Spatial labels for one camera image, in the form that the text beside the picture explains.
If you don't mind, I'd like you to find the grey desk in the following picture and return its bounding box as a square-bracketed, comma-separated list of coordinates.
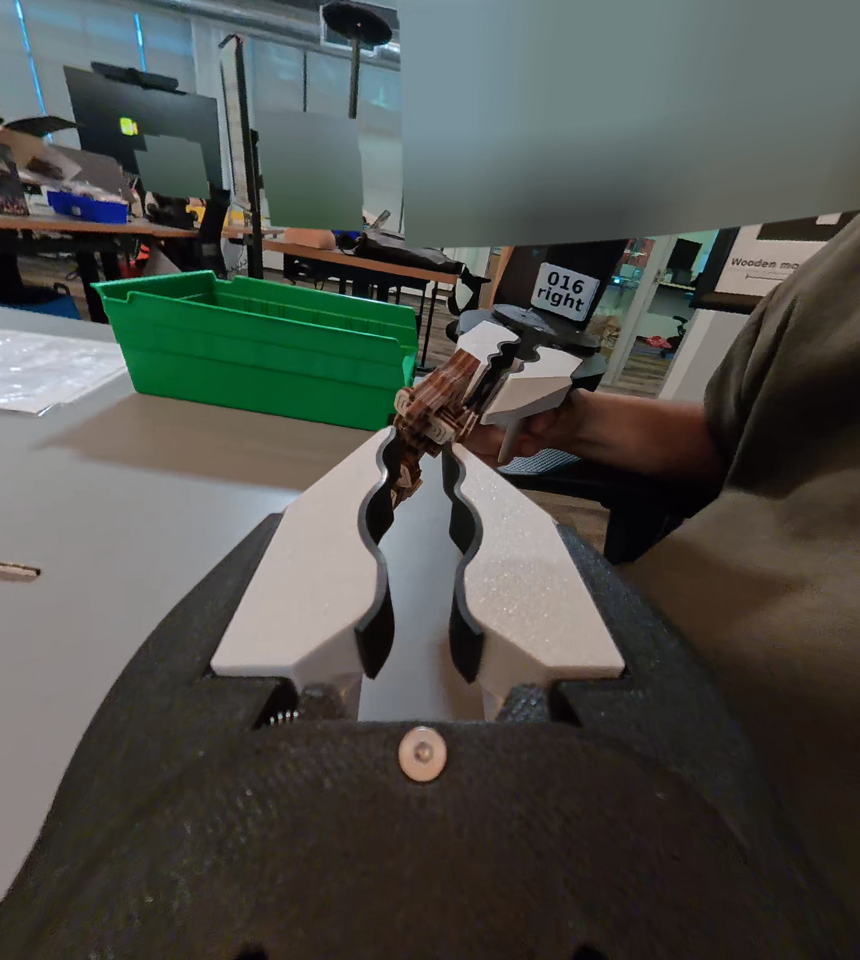
[0, 300, 551, 946]

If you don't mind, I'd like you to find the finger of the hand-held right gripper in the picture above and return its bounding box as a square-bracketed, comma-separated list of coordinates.
[477, 346, 590, 426]
[454, 317, 527, 412]

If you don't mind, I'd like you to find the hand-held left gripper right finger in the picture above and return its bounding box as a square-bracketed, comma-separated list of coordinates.
[441, 442, 626, 684]

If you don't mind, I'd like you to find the white paper sheet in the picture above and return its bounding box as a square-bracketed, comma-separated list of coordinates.
[0, 321, 127, 415]

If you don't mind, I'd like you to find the person's right forearm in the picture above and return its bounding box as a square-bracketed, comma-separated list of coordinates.
[583, 390, 727, 489]

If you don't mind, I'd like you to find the background table with bag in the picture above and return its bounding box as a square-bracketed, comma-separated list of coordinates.
[261, 236, 462, 301]

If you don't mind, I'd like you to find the black monitor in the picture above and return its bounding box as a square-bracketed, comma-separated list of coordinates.
[64, 63, 222, 198]

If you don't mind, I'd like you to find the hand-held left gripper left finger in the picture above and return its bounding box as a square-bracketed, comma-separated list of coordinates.
[211, 429, 397, 682]

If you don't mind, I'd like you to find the green plastic bin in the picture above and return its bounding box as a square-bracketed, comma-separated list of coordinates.
[91, 270, 419, 432]

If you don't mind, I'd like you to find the long background wooden table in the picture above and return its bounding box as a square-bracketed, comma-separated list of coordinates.
[0, 208, 262, 301]

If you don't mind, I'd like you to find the black bag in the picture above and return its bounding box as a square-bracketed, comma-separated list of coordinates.
[336, 228, 468, 275]

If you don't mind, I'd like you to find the wooden puzzle model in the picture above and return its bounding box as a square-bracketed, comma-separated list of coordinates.
[392, 348, 485, 511]

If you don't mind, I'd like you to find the person's right hand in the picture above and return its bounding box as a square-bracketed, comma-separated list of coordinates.
[466, 388, 590, 465]

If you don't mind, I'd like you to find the small blue storage bin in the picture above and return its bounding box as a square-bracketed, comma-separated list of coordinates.
[47, 189, 131, 225]

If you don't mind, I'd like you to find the person's olive shirt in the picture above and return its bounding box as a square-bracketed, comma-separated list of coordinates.
[621, 204, 860, 960]

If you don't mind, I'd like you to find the black disc floor lamp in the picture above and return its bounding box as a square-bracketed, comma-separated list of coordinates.
[321, 0, 393, 120]

